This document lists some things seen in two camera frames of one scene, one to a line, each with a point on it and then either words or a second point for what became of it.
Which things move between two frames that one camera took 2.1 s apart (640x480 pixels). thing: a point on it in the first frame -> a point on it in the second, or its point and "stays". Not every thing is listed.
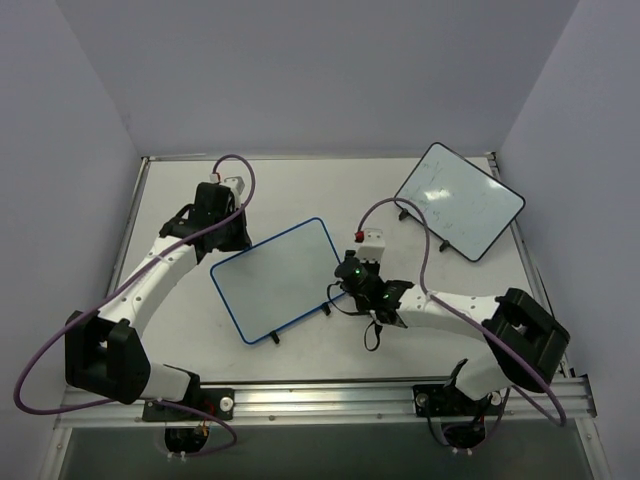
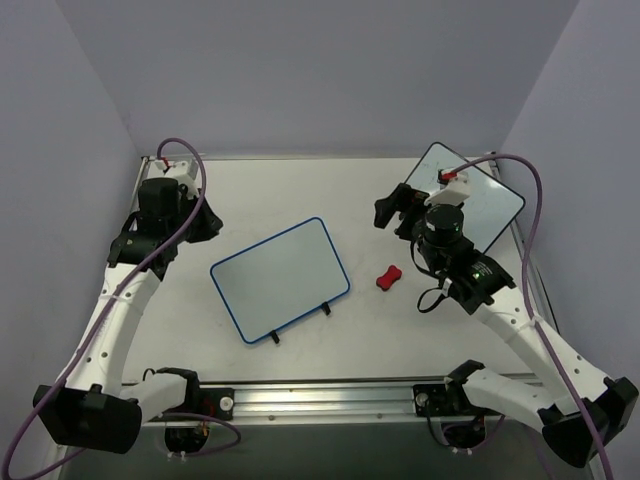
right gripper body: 351,270 -> 400,209
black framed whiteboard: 467,206 stays
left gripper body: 232,235 -> 204,226
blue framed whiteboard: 278,282 stays
